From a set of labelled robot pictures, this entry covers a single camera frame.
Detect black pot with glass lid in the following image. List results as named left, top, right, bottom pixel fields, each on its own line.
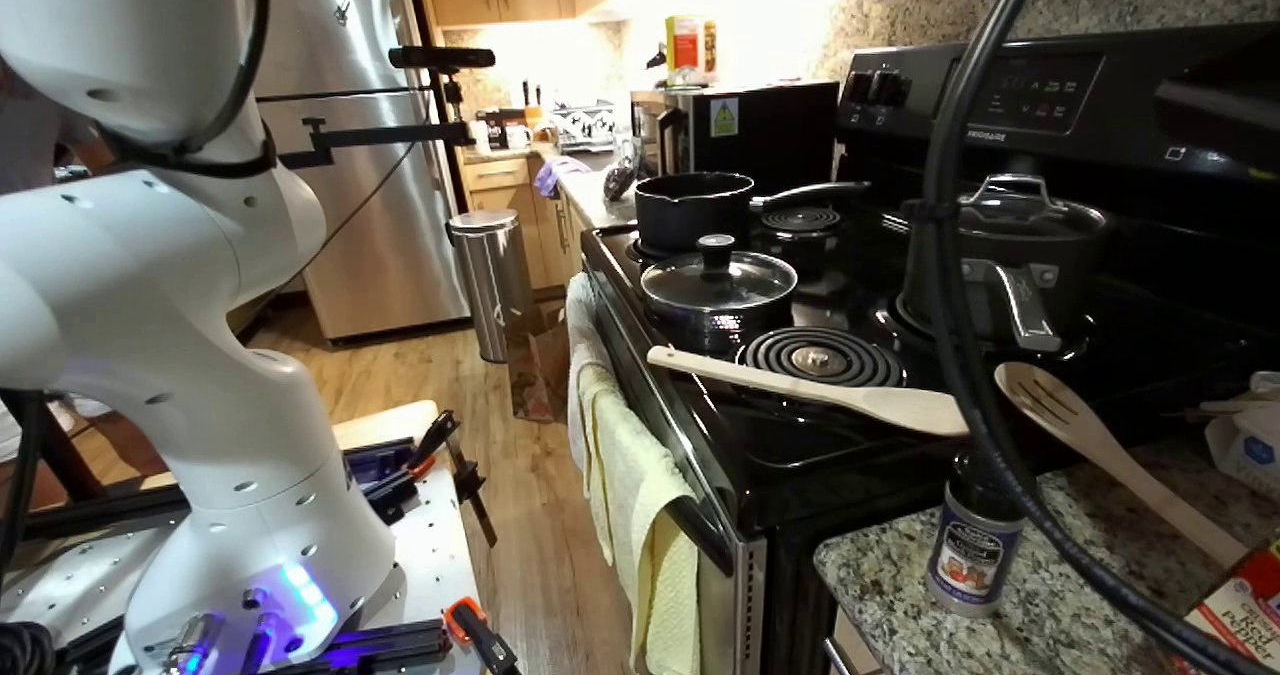
left=640, top=234, right=800, bottom=359

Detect glass lid with black knob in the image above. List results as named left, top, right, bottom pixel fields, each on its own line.
left=640, top=234, right=800, bottom=319

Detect white dish towel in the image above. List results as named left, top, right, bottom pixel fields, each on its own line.
left=564, top=273, right=623, bottom=476

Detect brown paper bag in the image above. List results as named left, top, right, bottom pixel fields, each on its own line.
left=504, top=299, right=573, bottom=425

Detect wooden lower cabinets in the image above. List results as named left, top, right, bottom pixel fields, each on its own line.
left=459, top=155, right=589, bottom=293

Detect stainless steel trash can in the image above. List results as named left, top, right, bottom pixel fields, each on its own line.
left=446, top=209, right=538, bottom=365

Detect purple cloth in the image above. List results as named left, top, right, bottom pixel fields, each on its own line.
left=532, top=155, right=593, bottom=200

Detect wooden spoon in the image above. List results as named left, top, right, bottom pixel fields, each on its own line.
left=646, top=344, right=970, bottom=439

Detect yellow dish towel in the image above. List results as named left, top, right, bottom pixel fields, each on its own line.
left=582, top=363, right=703, bottom=675

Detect coil burner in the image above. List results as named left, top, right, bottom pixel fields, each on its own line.
left=736, top=326, right=907, bottom=389
left=759, top=205, right=843, bottom=234

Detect dish rack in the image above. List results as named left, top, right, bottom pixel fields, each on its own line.
left=549, top=100, right=618, bottom=153

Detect black microwave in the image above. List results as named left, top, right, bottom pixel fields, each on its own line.
left=655, top=81, right=841, bottom=182

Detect black and orange clamp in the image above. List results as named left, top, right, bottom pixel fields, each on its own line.
left=358, top=410, right=499, bottom=549
left=443, top=596, right=523, bottom=675

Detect stainless steel fridge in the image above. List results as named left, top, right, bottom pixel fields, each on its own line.
left=252, top=0, right=473, bottom=343

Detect yellow and red box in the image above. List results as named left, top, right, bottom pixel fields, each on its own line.
left=664, top=14, right=719, bottom=87

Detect oven door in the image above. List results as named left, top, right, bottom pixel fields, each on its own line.
left=580, top=245, right=771, bottom=675

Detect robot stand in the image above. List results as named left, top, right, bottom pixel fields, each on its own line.
left=0, top=400, right=523, bottom=675

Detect spice bottle with black cap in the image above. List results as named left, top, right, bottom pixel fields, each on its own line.
left=924, top=449, right=1027, bottom=619

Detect slotted wooden spatula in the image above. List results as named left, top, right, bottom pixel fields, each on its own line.
left=994, top=361, right=1252, bottom=569

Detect black stove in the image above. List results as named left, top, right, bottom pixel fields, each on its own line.
left=578, top=21, right=1280, bottom=675

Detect red and white box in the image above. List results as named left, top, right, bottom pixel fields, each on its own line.
left=1168, top=539, right=1280, bottom=675

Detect black saucepan with long handle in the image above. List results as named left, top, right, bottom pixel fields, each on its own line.
left=633, top=171, right=872, bottom=254

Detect oven door handle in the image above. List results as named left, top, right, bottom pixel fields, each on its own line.
left=585, top=255, right=739, bottom=578

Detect thick black cable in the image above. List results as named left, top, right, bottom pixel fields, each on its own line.
left=919, top=0, right=1280, bottom=675

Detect camera on mount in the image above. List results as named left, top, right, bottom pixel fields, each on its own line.
left=257, top=45, right=497, bottom=172

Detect pot lid with steel handle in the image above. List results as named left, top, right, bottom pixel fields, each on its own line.
left=952, top=173, right=1113, bottom=243

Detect dark pot with steel handle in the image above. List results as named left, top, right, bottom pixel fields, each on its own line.
left=880, top=173, right=1114, bottom=355

